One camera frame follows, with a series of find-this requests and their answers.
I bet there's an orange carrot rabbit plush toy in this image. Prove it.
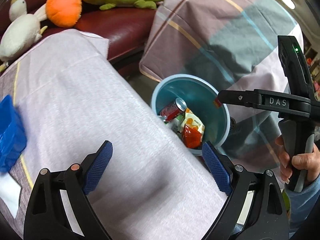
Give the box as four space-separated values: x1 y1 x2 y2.
46 0 82 28

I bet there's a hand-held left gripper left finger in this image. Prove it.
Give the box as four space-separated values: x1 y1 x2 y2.
24 140 113 240

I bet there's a person's right hand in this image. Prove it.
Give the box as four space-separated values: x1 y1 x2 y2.
275 135 320 184

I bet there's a person's right forearm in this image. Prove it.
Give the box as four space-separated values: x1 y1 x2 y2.
285 175 320 230

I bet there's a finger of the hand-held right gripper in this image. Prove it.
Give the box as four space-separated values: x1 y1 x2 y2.
217 89 262 110

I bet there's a plaid blanket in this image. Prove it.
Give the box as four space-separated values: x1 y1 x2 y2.
139 0 313 205

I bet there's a blue plastic tray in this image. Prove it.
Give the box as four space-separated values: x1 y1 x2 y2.
0 94 27 173

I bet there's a yellow snack packet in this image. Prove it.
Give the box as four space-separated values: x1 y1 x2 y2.
180 107 205 133

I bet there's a white duck plush toy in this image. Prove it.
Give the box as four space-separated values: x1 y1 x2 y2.
0 0 48 63

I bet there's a red orange snack packet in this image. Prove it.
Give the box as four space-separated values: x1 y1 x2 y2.
183 126 203 148

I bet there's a red soda can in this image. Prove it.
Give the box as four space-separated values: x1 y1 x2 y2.
160 97 187 122

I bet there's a dark red leather sofa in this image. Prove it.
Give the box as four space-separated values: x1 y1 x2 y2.
0 0 180 65

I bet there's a green white medicine box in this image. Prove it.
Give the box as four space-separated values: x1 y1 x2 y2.
165 115 187 133

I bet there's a cluttered shelf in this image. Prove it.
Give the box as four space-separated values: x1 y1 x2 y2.
304 37 320 100

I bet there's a teal plastic bin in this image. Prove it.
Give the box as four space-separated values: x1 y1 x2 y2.
151 74 230 157

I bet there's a pale purple tablecloth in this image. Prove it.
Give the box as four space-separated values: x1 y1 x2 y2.
0 29 232 240

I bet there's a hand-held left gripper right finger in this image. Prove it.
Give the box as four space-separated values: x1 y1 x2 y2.
201 141 289 240

